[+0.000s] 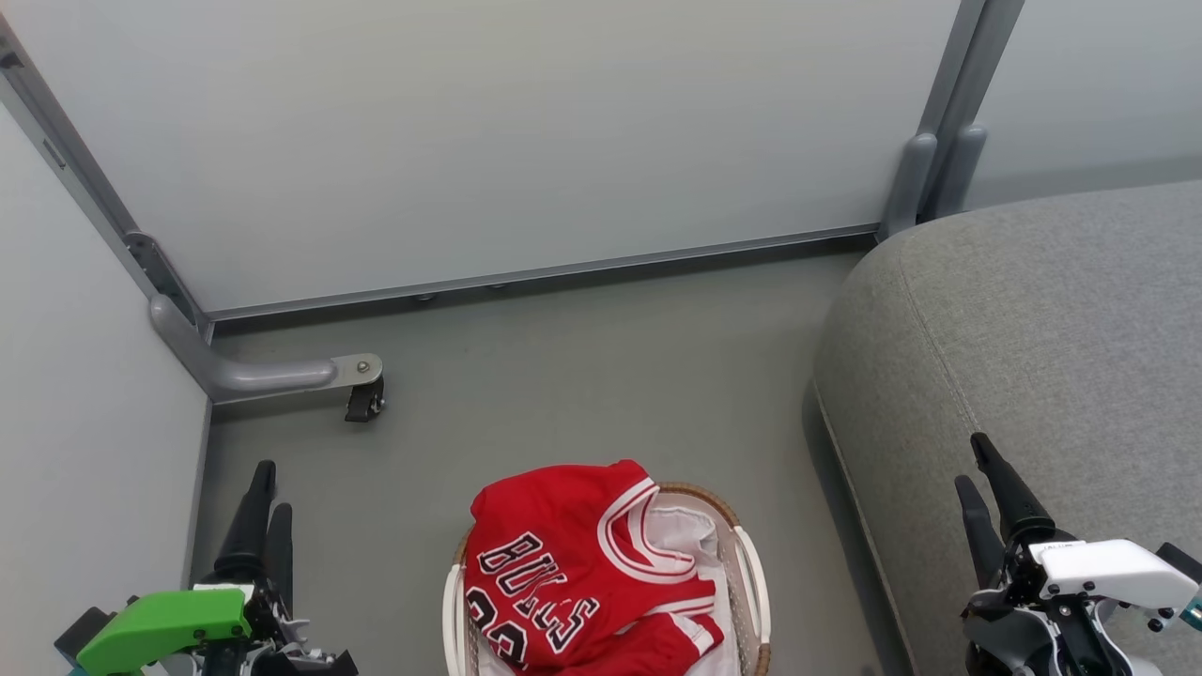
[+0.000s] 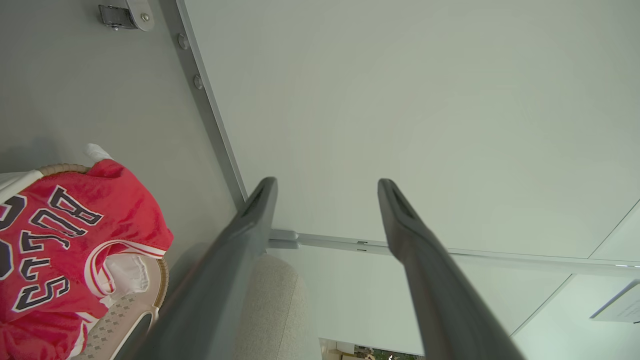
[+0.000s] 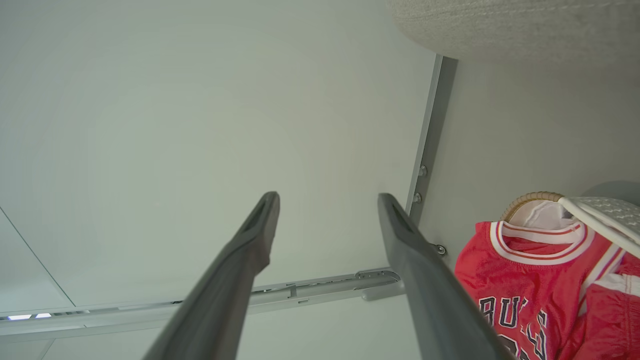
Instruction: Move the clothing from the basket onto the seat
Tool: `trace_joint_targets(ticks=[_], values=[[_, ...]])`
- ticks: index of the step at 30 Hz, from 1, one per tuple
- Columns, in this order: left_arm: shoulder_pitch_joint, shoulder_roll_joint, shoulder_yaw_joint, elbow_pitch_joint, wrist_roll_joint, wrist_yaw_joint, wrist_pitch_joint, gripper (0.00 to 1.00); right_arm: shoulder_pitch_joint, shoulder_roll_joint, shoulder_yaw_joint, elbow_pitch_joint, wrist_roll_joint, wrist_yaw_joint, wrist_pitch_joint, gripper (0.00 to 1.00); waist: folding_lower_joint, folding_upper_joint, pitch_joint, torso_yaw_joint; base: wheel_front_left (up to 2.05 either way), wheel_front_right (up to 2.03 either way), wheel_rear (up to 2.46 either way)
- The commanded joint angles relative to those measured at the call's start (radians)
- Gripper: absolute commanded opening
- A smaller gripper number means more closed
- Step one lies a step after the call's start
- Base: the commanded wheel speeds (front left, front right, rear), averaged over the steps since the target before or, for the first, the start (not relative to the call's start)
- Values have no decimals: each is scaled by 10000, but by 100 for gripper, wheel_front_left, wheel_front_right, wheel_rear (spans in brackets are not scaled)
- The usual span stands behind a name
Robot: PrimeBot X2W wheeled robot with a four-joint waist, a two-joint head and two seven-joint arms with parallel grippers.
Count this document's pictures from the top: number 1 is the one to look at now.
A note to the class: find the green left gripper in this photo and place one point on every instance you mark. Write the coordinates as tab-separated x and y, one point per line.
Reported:
160	624

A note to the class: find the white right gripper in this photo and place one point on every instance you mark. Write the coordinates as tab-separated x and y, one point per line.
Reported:
1108	573

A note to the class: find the red Bulls basketball jersey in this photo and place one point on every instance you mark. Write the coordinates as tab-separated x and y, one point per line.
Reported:
554	526

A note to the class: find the grey fabric sofa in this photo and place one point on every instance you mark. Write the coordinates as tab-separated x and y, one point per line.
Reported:
1024	338

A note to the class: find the grey partition support foot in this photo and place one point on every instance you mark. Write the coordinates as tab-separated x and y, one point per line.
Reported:
254	376

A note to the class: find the black caster wheel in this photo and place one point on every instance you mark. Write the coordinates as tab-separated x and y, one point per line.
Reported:
364	402

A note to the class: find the wicker laundry basket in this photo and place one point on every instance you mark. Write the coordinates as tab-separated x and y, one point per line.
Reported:
701	491

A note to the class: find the white basket liner cloth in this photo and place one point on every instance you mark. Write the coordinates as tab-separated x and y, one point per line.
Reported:
681	530

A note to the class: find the grey post bracket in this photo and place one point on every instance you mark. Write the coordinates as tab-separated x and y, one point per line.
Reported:
909	183
963	169

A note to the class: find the grey aluminium partition rail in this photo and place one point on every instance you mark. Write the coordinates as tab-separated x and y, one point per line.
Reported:
563	272

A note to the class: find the grey aluminium corner post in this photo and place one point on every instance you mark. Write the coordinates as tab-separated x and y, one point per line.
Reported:
75	155

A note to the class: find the grey aluminium partition post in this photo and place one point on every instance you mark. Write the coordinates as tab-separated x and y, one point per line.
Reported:
972	56

